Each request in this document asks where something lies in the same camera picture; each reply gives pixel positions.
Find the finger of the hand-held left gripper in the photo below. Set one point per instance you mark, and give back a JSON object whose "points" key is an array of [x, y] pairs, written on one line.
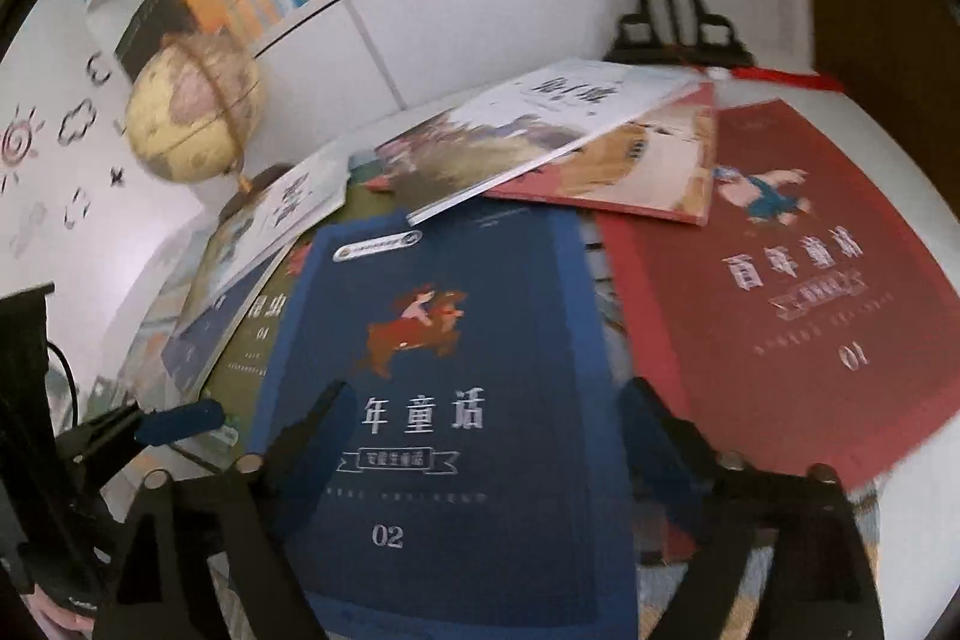
{"points": [[180, 422]]}

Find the beige desk globe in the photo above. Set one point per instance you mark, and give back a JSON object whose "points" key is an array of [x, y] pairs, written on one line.
{"points": [[180, 108]]}

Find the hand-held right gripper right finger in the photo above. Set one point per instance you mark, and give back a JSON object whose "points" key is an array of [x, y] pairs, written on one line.
{"points": [[667, 452]]}

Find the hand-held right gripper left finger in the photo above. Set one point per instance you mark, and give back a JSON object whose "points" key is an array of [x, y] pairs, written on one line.
{"points": [[315, 445]]}

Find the black book set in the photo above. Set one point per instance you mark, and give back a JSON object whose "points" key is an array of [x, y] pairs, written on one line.
{"points": [[154, 33]]}

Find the olive green book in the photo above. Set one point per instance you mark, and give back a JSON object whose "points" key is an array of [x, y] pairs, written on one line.
{"points": [[259, 340]]}

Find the person's left hand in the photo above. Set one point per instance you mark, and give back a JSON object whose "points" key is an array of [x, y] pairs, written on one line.
{"points": [[64, 621]]}

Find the patterned table mat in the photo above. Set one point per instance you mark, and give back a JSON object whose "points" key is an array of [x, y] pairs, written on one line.
{"points": [[611, 310]]}

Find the red illustrated picture book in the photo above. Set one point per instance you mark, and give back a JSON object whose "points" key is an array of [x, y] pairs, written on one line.
{"points": [[660, 160]]}

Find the dark red book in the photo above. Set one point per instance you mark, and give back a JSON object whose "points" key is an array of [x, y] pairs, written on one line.
{"points": [[787, 325]]}

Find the cloud wall decal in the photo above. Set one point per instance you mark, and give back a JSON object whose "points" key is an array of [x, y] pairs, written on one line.
{"points": [[96, 78], [66, 126], [67, 212]]}

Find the navy book blue border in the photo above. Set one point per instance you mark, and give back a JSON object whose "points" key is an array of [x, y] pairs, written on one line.
{"points": [[450, 497]]}

